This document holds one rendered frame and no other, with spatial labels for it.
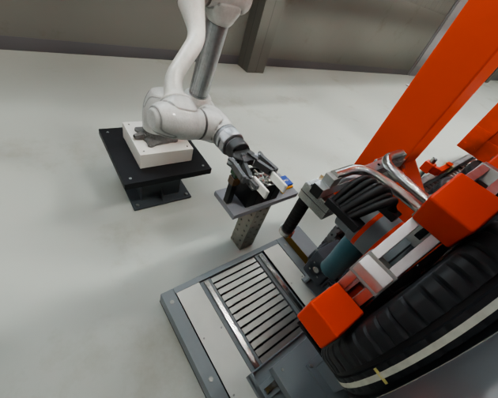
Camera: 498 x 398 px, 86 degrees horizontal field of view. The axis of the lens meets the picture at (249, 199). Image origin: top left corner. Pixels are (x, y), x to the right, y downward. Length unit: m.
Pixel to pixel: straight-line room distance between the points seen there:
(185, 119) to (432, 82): 0.84
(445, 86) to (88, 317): 1.64
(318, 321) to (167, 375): 0.90
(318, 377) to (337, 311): 0.71
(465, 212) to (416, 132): 0.72
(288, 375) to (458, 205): 0.92
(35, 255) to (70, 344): 0.48
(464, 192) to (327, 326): 0.31
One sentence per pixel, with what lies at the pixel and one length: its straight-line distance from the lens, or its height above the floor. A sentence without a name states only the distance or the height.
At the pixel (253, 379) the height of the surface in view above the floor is 0.15.
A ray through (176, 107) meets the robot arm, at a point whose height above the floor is 0.92.
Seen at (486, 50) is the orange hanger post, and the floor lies 1.29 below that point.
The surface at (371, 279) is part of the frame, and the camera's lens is 0.56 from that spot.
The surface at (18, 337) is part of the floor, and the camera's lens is 1.49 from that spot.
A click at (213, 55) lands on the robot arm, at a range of 1.40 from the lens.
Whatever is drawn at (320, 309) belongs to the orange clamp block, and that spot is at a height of 0.88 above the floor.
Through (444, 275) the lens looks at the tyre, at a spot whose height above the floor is 1.05.
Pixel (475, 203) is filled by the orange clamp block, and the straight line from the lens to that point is 0.52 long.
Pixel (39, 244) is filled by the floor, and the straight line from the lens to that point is 1.69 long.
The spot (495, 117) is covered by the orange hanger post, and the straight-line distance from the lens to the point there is 3.10.
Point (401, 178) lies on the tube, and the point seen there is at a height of 1.01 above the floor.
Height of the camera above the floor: 1.33
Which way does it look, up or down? 42 degrees down
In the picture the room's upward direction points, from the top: 22 degrees clockwise
